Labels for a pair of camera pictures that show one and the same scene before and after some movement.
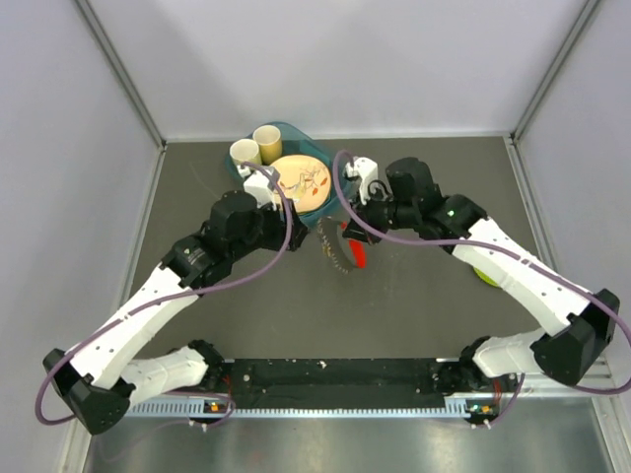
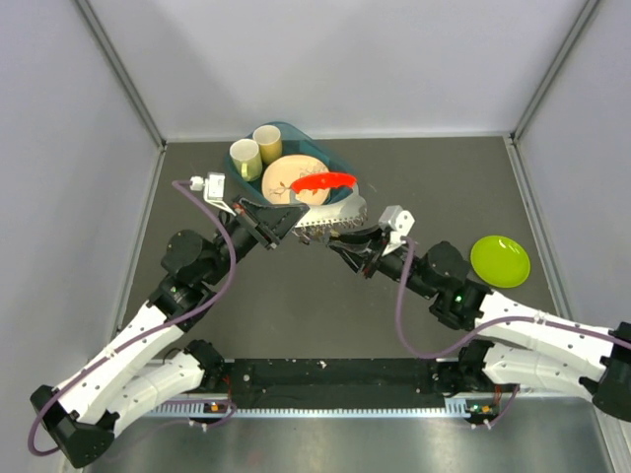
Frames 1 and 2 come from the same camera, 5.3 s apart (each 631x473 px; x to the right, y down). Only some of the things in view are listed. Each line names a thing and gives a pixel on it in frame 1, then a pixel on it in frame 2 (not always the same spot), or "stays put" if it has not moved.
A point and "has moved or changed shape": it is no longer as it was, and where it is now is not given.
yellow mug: (269, 142) stays put
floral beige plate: (305, 179) stays put
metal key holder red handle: (329, 231) has moved or changed shape
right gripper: (355, 231) to (360, 249)
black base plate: (335, 382) stays put
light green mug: (245, 150) stays put
